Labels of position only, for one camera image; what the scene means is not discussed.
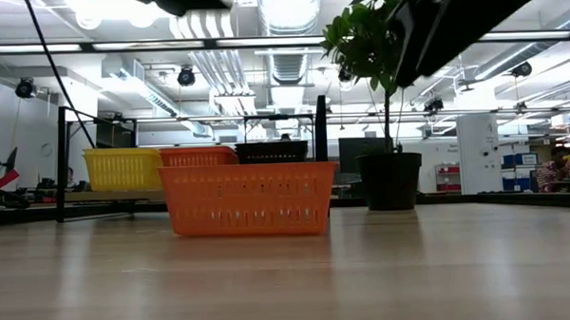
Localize orange-red plastic basket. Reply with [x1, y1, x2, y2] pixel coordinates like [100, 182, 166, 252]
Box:
[158, 144, 240, 169]
[156, 160, 341, 241]

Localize black plastic basket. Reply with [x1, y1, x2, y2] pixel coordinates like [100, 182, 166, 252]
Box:
[234, 139, 310, 165]

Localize green leafy plant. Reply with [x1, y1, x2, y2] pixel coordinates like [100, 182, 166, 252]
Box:
[319, 0, 450, 158]

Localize black ceiling spotlight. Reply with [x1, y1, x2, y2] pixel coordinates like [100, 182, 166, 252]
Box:
[510, 61, 534, 80]
[423, 96, 445, 114]
[14, 77, 38, 100]
[176, 66, 197, 87]

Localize dark computer monitor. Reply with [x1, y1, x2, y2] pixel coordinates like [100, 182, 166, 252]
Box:
[337, 136, 391, 175]

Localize white pillar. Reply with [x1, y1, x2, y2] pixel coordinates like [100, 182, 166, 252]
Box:
[455, 113, 502, 196]

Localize black plant pot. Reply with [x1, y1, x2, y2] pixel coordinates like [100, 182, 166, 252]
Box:
[354, 149, 425, 213]

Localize red storage bins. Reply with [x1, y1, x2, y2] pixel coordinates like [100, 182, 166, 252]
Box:
[435, 162, 462, 193]

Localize blue storage bins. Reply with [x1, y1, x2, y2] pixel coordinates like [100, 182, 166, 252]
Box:
[501, 151, 540, 192]

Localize person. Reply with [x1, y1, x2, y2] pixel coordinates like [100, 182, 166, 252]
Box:
[535, 144, 570, 194]

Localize silver ceiling air duct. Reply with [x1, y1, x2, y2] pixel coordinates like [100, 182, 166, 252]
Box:
[256, 0, 328, 142]

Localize long black hanging cable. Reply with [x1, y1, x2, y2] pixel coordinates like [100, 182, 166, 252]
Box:
[23, 0, 97, 152]

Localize thin black background frame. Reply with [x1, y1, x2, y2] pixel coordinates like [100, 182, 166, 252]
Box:
[241, 111, 316, 146]

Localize black aluminium rig frame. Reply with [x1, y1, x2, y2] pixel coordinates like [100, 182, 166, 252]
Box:
[0, 186, 570, 230]

